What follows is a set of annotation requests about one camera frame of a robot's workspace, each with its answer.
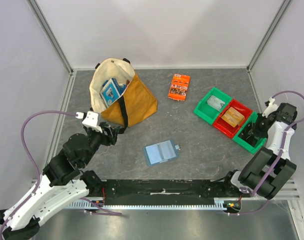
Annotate gold cards in bin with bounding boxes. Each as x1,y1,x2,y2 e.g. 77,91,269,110
221,107,245,128

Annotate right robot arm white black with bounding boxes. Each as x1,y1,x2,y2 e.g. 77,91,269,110
221,102,297,200

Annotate blue card holder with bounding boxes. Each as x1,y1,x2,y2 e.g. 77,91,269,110
142,140,180,166

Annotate red bin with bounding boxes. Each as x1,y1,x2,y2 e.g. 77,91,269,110
213,99,253,139

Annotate green bin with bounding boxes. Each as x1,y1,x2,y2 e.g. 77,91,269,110
232,112,267,154
193,87,232,125

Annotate green bin far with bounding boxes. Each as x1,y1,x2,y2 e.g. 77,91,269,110
193,87,232,125

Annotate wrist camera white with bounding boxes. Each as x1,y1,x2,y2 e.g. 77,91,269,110
262,97,278,118
76,111,103,133

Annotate blue box in bag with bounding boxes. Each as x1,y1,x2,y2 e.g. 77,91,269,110
100,78,126,107

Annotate orange screw box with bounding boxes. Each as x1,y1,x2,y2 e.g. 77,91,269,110
168,73,190,101

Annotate aluminium frame post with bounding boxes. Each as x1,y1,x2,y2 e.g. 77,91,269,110
246,0,292,73
27,0,74,75

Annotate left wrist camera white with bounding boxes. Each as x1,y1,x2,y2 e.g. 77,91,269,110
76,111,103,133

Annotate tan tote bag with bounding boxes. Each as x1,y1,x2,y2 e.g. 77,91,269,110
89,57,158,134

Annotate silver cards in bin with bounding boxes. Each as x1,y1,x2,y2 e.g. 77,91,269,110
207,95,225,111

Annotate left aluminium frame post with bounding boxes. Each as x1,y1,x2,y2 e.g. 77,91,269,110
27,0,74,75

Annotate black cards in bin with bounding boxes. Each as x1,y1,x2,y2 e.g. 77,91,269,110
238,122,261,147

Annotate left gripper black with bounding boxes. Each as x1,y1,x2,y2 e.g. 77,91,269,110
81,121,121,167

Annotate green bin near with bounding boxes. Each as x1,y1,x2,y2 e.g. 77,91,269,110
232,112,267,154

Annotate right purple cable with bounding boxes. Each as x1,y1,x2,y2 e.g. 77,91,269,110
228,90,304,216

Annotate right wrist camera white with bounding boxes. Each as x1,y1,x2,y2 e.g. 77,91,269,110
262,97,278,118

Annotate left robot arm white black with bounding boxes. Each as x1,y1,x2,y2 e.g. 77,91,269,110
0,122,120,240

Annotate right aluminium frame post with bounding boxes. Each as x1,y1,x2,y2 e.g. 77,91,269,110
246,0,292,73

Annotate slotted cable duct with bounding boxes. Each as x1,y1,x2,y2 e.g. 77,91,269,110
65,198,227,211

